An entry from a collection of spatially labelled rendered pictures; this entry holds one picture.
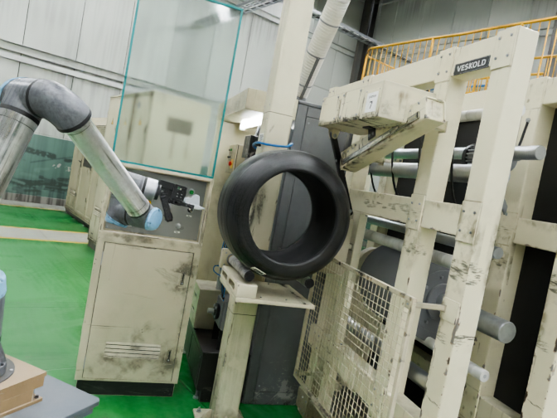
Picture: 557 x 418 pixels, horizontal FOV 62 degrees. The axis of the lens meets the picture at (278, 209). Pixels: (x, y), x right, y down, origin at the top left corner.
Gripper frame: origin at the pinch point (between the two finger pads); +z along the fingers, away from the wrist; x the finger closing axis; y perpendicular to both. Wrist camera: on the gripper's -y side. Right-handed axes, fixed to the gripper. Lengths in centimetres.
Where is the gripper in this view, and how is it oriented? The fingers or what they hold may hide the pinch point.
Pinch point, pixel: (201, 209)
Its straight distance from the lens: 201.2
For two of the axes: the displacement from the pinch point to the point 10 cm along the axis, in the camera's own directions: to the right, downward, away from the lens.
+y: 3.0, -9.6, -0.1
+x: -3.0, -1.1, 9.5
